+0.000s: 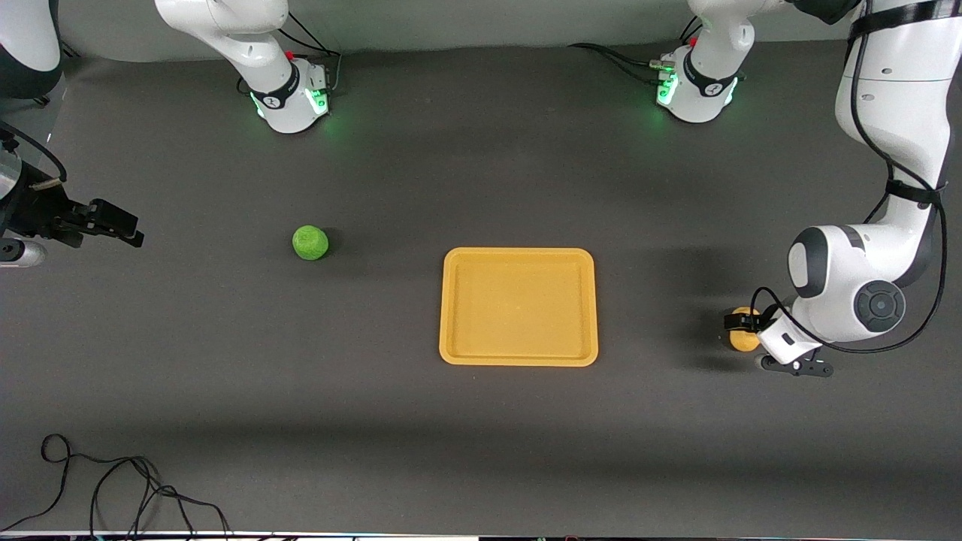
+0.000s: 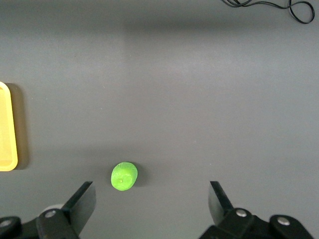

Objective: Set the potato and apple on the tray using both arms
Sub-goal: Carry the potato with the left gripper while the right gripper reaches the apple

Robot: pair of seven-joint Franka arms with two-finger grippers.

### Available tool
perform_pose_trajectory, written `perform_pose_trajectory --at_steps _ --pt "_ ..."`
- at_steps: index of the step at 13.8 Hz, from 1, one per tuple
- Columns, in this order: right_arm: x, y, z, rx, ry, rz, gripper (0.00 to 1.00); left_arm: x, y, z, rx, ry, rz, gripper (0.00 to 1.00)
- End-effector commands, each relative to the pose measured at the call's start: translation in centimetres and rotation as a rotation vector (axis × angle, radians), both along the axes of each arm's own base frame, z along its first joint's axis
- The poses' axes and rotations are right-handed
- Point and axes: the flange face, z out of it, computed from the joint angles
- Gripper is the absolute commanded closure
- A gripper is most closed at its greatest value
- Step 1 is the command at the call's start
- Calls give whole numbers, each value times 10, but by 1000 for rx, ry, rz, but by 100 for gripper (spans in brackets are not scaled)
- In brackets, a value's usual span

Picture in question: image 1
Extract thin black loose cable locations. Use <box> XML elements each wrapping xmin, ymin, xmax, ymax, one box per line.
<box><xmin>0</xmin><ymin>434</ymin><xmax>232</xmax><ymax>539</ymax></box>

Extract black arm base cables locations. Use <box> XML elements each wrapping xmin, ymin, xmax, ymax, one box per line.
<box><xmin>275</xmin><ymin>11</ymin><xmax>343</xmax><ymax>97</ymax></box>
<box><xmin>567</xmin><ymin>15</ymin><xmax>703</xmax><ymax>85</ymax></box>

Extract black left arm base cables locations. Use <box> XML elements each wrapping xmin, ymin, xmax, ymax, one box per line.
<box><xmin>567</xmin><ymin>15</ymin><xmax>703</xmax><ymax>85</ymax></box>

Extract yellow plastic tray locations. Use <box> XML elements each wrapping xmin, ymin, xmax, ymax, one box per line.
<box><xmin>439</xmin><ymin>247</ymin><xmax>600</xmax><ymax>367</ymax></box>

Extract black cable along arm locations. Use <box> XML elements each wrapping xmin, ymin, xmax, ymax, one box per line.
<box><xmin>749</xmin><ymin>0</ymin><xmax>949</xmax><ymax>355</ymax></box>
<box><xmin>0</xmin><ymin>122</ymin><xmax>68</xmax><ymax>189</ymax></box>

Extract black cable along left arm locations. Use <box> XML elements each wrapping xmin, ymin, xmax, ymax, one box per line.
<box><xmin>749</xmin><ymin>0</ymin><xmax>949</xmax><ymax>355</ymax></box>

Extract yellow-brown potato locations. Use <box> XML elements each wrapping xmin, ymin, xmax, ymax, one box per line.
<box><xmin>728</xmin><ymin>306</ymin><xmax>762</xmax><ymax>353</ymax></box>

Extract black cable along right arm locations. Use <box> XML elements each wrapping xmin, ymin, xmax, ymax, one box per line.
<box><xmin>0</xmin><ymin>122</ymin><xmax>68</xmax><ymax>189</ymax></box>

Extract black right arm base cables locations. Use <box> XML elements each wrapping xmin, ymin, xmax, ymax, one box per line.
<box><xmin>275</xmin><ymin>11</ymin><xmax>343</xmax><ymax>97</ymax></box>

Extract green apple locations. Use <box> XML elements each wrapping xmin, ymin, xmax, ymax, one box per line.
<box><xmin>292</xmin><ymin>225</ymin><xmax>330</xmax><ymax>261</ymax></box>

